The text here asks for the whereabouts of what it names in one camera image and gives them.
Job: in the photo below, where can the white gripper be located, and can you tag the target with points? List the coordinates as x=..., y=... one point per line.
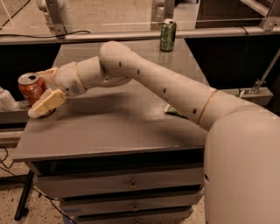
x=67, y=79

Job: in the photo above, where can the red coke can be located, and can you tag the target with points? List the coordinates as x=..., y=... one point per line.
x=32, y=86

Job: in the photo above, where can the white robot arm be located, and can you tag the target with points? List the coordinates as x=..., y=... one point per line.
x=242, y=149

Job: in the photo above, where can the green soda can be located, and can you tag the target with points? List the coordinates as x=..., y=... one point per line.
x=168, y=34

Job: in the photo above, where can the white plastic bottle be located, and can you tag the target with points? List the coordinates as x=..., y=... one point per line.
x=7, y=101

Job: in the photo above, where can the grey side shelf left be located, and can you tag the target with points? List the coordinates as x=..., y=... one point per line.
x=15, y=119

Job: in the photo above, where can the grey side shelf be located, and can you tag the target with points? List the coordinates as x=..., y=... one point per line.
x=262, y=97
x=15, y=119

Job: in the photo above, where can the grey drawer cabinet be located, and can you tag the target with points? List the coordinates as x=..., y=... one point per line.
x=111, y=131

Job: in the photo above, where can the top grey drawer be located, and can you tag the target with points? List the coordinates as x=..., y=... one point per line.
x=87, y=184

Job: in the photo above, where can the grey drawer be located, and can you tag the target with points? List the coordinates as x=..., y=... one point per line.
x=130, y=201
x=140, y=217
x=87, y=184

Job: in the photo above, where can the green Kettle chips bag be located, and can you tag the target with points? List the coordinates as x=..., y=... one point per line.
x=172, y=111

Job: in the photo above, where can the black metal leg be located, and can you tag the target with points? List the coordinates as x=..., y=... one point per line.
x=24, y=195

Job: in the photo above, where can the middle grey drawer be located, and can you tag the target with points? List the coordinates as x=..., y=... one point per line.
x=130, y=201

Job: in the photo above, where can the bottom grey drawer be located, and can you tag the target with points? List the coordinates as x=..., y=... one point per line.
x=140, y=217

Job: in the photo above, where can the grey side shelf right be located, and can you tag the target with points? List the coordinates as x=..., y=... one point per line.
x=262, y=97

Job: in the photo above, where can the metal frame post left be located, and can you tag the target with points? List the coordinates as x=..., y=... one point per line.
x=58, y=15

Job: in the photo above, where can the horizontal metal rail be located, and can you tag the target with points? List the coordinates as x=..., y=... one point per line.
x=83, y=37

